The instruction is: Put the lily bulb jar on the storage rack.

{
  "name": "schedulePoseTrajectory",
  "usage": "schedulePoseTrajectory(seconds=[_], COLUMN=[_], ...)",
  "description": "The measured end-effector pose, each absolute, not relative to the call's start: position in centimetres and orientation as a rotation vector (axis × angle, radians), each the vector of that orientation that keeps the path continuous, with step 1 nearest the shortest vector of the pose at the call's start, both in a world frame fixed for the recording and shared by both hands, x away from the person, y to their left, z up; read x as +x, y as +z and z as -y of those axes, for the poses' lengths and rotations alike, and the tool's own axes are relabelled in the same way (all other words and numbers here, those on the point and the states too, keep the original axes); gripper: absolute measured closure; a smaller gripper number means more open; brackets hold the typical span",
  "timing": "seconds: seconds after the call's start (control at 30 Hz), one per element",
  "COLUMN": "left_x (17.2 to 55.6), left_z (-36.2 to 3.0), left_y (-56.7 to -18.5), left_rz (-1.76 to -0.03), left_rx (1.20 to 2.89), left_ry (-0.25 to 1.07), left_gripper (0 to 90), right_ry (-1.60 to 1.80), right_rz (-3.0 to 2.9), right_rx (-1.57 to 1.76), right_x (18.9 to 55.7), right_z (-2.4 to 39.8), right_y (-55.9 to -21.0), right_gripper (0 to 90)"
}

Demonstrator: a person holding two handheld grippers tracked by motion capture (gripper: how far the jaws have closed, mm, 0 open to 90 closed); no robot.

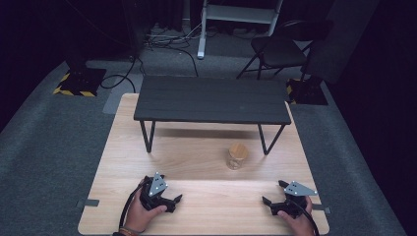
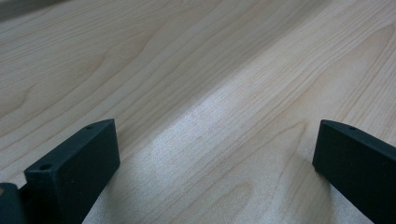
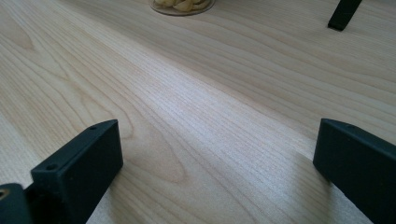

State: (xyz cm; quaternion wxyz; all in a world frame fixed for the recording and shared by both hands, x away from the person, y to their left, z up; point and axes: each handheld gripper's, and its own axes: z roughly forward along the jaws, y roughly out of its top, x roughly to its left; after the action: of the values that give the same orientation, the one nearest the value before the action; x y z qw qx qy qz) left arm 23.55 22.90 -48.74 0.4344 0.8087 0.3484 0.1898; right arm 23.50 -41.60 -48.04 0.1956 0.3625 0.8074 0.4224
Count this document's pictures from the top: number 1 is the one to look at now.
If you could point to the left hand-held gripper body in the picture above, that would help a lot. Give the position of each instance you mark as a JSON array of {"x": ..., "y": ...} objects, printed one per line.
[{"x": 156, "y": 188}]

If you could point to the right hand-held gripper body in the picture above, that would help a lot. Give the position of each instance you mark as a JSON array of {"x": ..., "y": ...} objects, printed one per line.
[{"x": 295, "y": 196}]

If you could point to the person's right hand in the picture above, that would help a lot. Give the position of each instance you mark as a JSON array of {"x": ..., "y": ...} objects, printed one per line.
[{"x": 299, "y": 223}]

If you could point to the person's left hand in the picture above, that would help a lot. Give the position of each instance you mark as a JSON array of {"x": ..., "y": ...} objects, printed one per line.
[{"x": 141, "y": 217}]

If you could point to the grey tape strip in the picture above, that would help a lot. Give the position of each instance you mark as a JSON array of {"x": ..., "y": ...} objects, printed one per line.
[
  {"x": 322, "y": 208},
  {"x": 88, "y": 203}
]

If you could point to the glass jar with wooden lid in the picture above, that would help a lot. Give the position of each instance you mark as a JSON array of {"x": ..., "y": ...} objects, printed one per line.
[{"x": 236, "y": 156}]

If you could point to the black low shelf table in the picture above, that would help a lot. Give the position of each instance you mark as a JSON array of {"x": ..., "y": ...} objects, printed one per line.
[{"x": 212, "y": 98}]

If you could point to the black folding chair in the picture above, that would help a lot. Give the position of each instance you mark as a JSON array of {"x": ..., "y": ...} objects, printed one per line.
[{"x": 278, "y": 49}]

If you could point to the grey upright panel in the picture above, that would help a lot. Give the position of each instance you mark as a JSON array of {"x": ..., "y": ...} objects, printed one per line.
[{"x": 341, "y": 39}]

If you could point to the black yellow striped base plate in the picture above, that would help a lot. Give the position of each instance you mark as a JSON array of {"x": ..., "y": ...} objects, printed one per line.
[
  {"x": 308, "y": 91},
  {"x": 82, "y": 82}
]

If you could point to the white metal stand frame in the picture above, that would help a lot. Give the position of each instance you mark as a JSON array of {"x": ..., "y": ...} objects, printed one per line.
[{"x": 236, "y": 14}]

